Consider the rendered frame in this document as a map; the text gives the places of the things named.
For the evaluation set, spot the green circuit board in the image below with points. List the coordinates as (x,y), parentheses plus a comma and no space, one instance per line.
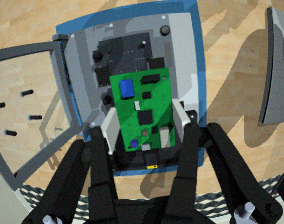
(143,102)

